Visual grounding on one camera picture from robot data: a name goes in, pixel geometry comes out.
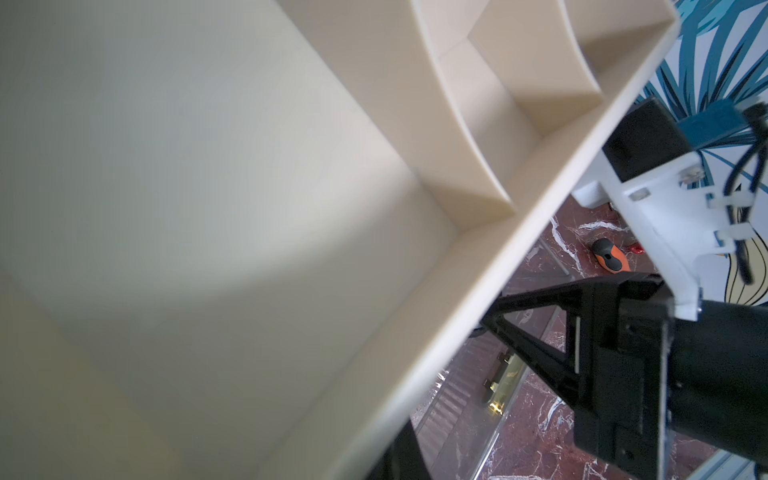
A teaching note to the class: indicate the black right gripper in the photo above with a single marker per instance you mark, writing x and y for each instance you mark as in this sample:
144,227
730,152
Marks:
637,375

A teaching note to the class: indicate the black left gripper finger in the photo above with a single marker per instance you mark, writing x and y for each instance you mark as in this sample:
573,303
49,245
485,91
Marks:
402,460

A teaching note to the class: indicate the clear drawer gold handle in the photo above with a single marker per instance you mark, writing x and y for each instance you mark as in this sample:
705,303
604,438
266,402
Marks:
485,416

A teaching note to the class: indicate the beige drawer organizer cabinet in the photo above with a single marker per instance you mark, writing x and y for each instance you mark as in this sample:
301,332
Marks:
239,239

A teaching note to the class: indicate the orange handle screwdriver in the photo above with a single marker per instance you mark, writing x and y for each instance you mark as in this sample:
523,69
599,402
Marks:
609,256

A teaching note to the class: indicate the red handle metal valve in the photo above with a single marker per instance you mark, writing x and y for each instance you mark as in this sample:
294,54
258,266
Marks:
636,248

